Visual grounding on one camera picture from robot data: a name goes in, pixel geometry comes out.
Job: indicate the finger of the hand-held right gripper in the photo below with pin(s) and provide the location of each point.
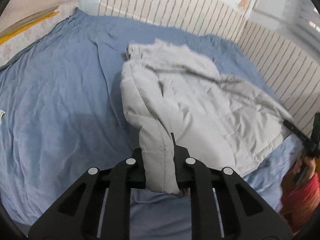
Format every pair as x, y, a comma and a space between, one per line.
296, 130

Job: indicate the striped wall padding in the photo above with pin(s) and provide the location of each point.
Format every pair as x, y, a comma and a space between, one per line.
265, 45

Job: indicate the person's red-sleeved right forearm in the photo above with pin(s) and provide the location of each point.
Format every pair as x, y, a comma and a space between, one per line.
300, 197

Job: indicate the yellow strip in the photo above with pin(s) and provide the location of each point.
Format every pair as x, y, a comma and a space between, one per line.
27, 28

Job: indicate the grey padded jacket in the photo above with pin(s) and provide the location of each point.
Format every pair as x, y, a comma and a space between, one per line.
200, 100

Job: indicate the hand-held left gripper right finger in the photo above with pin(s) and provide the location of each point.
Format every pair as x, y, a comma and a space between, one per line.
181, 165

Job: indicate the white cloth piece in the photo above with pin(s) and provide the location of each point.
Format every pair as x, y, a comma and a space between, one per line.
1, 117

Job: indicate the blue bed sheet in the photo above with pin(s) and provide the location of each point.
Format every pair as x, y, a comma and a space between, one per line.
62, 105

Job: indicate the floral patterned mattress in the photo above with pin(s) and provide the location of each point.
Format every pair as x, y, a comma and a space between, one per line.
30, 42

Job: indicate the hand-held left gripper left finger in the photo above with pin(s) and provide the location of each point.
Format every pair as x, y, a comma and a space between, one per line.
136, 170

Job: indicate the person's right hand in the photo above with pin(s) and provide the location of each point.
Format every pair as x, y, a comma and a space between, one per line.
308, 166

